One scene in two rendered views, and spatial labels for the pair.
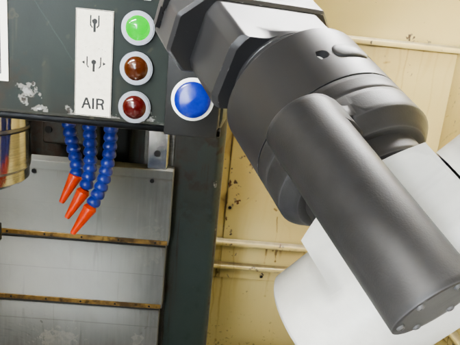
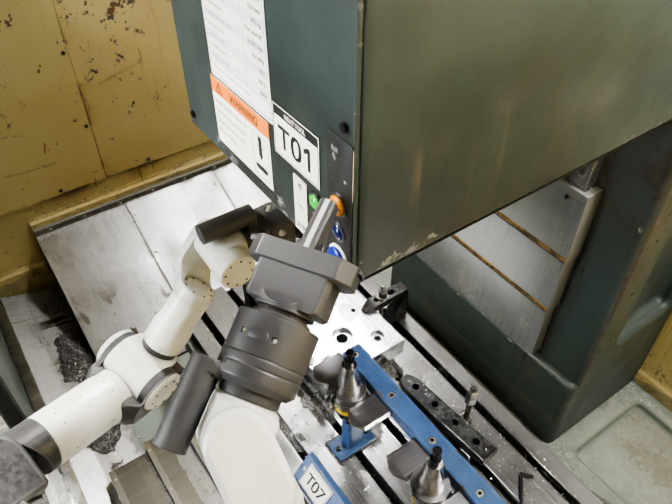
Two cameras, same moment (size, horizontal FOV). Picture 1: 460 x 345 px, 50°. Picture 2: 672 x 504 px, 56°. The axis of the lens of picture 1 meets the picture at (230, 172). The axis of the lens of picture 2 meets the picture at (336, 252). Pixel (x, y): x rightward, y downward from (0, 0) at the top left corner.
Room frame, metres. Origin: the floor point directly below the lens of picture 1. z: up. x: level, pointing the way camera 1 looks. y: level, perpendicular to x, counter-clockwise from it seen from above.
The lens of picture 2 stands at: (0.12, -0.42, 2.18)
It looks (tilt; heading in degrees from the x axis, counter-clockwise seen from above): 44 degrees down; 58
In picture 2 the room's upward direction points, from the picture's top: straight up
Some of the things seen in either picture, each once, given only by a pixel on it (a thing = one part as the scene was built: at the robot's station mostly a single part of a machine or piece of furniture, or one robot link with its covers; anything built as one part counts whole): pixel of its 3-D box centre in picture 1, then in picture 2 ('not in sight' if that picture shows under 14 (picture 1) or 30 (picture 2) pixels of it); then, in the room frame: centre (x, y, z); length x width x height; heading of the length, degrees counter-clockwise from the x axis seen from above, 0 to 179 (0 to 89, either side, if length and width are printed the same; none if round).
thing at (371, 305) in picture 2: not in sight; (383, 304); (0.79, 0.42, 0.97); 0.13 x 0.03 x 0.15; 3
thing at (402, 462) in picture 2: not in sight; (407, 461); (0.49, -0.05, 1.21); 0.07 x 0.05 x 0.01; 3
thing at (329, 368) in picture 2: not in sight; (331, 370); (0.48, 0.17, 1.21); 0.07 x 0.05 x 0.01; 3
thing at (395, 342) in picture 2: not in sight; (330, 328); (0.64, 0.43, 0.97); 0.29 x 0.23 x 0.05; 93
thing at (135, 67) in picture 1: (135, 68); not in sight; (0.41, 0.09, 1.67); 0.02 x 0.01 x 0.02; 93
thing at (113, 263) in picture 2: not in sight; (217, 264); (0.57, 1.01, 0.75); 0.89 x 0.67 x 0.26; 3
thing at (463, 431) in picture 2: not in sight; (443, 421); (0.73, 0.10, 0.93); 0.26 x 0.05 x 0.06; 98
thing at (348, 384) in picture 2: not in sight; (348, 376); (0.49, 0.12, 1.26); 0.04 x 0.04 x 0.07
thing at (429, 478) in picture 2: not in sight; (432, 473); (0.50, -0.10, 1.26); 0.04 x 0.04 x 0.07
